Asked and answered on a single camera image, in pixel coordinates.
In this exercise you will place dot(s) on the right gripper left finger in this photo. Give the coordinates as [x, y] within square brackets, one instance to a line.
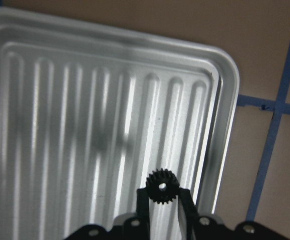
[141, 223]

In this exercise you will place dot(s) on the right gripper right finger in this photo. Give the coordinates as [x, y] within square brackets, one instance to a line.
[187, 215]

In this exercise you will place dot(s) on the silver ribbed metal tray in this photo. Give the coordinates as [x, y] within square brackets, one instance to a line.
[87, 111]

